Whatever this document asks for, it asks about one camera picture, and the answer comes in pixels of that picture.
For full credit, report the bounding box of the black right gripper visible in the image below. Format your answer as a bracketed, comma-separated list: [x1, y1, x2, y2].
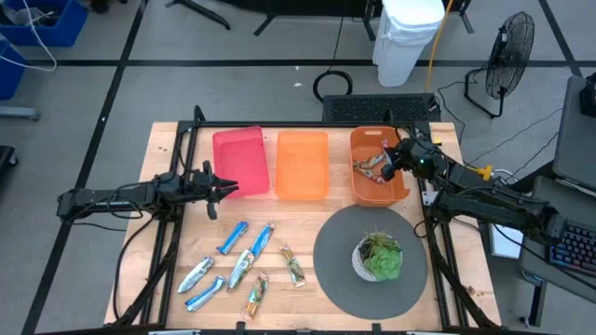
[380, 135, 443, 183]

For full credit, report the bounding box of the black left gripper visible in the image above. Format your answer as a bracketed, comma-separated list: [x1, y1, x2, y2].
[188, 160, 239, 221]

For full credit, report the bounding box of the blue orange-ended granola bar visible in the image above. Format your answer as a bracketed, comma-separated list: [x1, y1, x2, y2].
[250, 222, 276, 258]

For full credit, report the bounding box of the silver green granola bar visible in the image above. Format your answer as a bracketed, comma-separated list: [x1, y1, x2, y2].
[226, 248, 256, 293]

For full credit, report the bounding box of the silver blue granola bar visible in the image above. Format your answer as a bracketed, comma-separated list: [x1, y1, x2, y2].
[176, 256, 216, 295]

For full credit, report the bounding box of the translucent red plastic bin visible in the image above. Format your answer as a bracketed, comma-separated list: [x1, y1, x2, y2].
[211, 125, 271, 200]

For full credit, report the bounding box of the black perforated box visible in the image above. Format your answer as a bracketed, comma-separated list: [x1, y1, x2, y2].
[321, 92, 442, 124]

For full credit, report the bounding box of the yellow plug connector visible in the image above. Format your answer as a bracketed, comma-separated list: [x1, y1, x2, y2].
[467, 164, 494, 181]

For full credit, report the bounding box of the translucent orange plastic bin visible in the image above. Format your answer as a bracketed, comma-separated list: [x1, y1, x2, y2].
[274, 129, 331, 202]

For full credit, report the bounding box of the white trash bin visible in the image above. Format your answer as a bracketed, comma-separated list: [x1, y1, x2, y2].
[371, 0, 447, 88]

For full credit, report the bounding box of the succulent in white patterned pot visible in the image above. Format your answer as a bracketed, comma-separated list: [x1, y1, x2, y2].
[351, 231, 404, 284]

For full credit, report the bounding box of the white printed paper sheet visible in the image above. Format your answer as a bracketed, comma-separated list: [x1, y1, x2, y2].
[488, 222, 525, 260]

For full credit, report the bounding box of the black floor fan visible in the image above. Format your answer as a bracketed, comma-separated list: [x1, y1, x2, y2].
[464, 10, 536, 119]

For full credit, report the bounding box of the round grey woven placemat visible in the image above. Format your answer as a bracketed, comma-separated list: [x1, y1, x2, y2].
[312, 204, 428, 321]

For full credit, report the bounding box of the grey desk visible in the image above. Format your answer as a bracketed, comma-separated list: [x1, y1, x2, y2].
[518, 175, 596, 327]
[551, 74, 596, 193]

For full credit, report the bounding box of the black tripod stand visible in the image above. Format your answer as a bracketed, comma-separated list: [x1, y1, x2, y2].
[165, 0, 232, 32]

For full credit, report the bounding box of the black desk device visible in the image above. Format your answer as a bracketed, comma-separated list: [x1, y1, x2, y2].
[579, 71, 596, 118]

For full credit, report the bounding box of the black partition screen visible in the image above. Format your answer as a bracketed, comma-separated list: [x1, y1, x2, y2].
[218, 0, 475, 42]

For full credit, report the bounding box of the black backlit keyboard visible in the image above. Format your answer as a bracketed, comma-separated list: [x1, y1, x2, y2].
[549, 222, 596, 276]

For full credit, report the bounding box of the grey metal bar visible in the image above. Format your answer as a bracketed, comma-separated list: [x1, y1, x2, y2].
[0, 106, 41, 122]

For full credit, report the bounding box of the black object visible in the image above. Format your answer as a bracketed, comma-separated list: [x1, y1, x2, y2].
[0, 145, 19, 177]

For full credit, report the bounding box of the blue storage bin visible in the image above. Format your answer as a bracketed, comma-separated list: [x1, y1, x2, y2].
[0, 39, 30, 101]
[0, 0, 89, 48]

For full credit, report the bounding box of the orange basket with handle slot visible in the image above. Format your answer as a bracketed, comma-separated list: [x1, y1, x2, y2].
[348, 126, 412, 208]

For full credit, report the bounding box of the black aluminium rig frame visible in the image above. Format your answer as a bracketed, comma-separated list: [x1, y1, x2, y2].
[109, 104, 502, 335]

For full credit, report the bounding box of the thin black floor cable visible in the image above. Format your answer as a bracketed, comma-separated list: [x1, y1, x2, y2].
[465, 107, 564, 165]

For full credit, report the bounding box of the yellow cable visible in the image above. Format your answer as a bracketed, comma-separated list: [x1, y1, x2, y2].
[425, 0, 455, 93]

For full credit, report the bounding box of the coiled black cable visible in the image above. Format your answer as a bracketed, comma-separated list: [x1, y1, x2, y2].
[312, 17, 354, 103]

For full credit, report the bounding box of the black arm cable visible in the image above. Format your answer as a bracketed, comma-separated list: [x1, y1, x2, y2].
[113, 216, 157, 322]

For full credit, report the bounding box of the white cable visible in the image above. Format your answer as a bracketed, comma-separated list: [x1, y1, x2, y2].
[0, 0, 58, 74]

